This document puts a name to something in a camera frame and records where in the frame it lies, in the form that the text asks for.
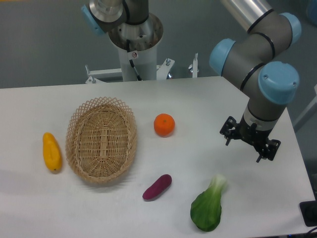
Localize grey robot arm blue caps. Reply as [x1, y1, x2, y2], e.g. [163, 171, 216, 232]
[81, 0, 302, 160]

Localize black cable on pedestal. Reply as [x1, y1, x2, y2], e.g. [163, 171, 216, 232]
[126, 39, 143, 81]

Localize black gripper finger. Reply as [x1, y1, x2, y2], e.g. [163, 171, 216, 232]
[256, 139, 281, 163]
[219, 116, 238, 146]

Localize yellow mango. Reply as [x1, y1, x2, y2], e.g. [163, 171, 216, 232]
[43, 132, 62, 173]

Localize woven wicker basket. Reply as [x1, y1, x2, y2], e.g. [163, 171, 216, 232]
[65, 97, 137, 184]

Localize green bok choy vegetable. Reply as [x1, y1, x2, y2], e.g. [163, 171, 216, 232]
[190, 175, 227, 232]

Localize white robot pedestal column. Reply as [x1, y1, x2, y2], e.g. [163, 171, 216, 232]
[108, 13, 163, 67]

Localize white metal base frame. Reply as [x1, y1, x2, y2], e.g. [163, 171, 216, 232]
[84, 53, 200, 84]

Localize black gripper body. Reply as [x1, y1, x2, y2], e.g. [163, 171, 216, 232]
[233, 117, 272, 151]

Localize orange tangerine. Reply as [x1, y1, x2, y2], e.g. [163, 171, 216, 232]
[154, 114, 175, 137]

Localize black device at table edge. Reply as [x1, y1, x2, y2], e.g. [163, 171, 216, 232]
[299, 200, 317, 227]

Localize purple sweet potato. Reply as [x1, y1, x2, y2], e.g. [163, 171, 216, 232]
[142, 174, 172, 201]

